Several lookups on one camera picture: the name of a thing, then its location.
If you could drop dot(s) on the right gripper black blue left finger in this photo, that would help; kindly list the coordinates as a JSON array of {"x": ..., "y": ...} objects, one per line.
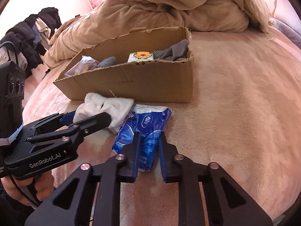
[{"x": 91, "y": 194}]

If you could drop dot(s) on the blue tissue pack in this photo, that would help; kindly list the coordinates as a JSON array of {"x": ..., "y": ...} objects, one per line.
[{"x": 149, "y": 122}]

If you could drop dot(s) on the dark clothes on rack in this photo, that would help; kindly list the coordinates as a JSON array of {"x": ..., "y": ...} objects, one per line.
[{"x": 28, "y": 41}]

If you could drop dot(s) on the grey blue sock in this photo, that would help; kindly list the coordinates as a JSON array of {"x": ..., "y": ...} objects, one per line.
[{"x": 111, "y": 61}]

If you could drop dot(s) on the tan fleece duvet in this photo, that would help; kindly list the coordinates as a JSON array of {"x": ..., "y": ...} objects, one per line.
[{"x": 113, "y": 18}]

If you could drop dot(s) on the clear plastic snack bag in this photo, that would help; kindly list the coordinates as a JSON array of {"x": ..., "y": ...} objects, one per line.
[{"x": 86, "y": 63}]

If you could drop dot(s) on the brown cardboard box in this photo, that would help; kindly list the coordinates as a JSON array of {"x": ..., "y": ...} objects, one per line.
[{"x": 145, "y": 81}]

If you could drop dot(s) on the capybara tissue pack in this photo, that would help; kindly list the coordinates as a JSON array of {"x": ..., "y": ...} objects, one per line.
[{"x": 140, "y": 56}]

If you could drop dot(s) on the white sock bundle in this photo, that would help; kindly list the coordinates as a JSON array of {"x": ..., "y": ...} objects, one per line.
[{"x": 94, "y": 103}]

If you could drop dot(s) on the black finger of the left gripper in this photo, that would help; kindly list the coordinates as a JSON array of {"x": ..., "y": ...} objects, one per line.
[{"x": 71, "y": 135}]

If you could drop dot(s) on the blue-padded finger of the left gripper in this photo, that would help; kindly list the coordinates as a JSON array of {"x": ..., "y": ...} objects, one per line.
[{"x": 50, "y": 123}]

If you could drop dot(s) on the purple grey pillow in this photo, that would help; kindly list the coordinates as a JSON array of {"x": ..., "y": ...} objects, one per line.
[{"x": 289, "y": 32}]

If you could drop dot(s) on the dark grey dotted sock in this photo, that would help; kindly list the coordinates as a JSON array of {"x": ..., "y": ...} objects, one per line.
[{"x": 173, "y": 53}]

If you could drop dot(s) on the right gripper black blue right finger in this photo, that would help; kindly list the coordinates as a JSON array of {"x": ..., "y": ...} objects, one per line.
[{"x": 208, "y": 195}]

